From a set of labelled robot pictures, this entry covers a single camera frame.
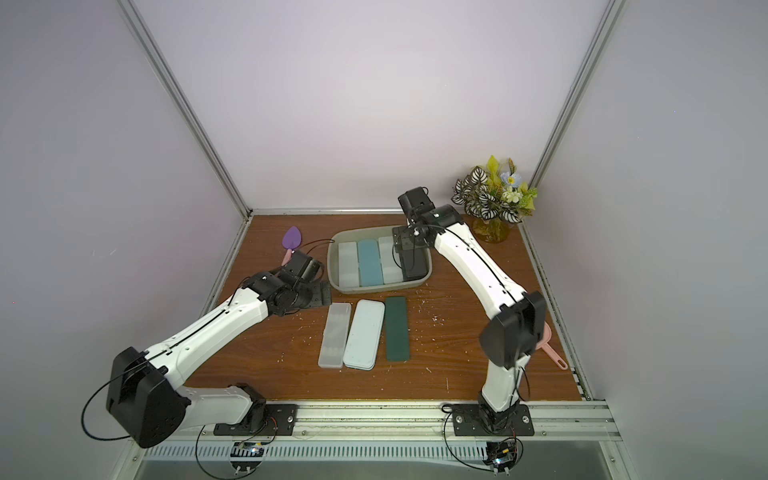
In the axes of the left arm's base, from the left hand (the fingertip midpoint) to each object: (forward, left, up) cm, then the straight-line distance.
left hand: (321, 295), depth 83 cm
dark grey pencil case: (+17, -28, -7) cm, 33 cm away
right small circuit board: (-35, -47, -14) cm, 60 cm away
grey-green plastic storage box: (+29, -4, -7) cm, 30 cm away
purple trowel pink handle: (+30, +20, -13) cm, 38 cm away
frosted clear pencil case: (+18, -4, -12) cm, 22 cm away
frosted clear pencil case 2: (+15, -20, -10) cm, 27 cm away
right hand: (+14, -27, +11) cm, 32 cm away
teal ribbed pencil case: (+18, -12, -12) cm, 25 cm away
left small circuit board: (-36, +16, -17) cm, 43 cm away
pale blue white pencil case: (-7, -12, -10) cm, 17 cm away
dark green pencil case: (-5, -22, -12) cm, 25 cm away
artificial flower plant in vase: (+25, -51, +14) cm, 58 cm away
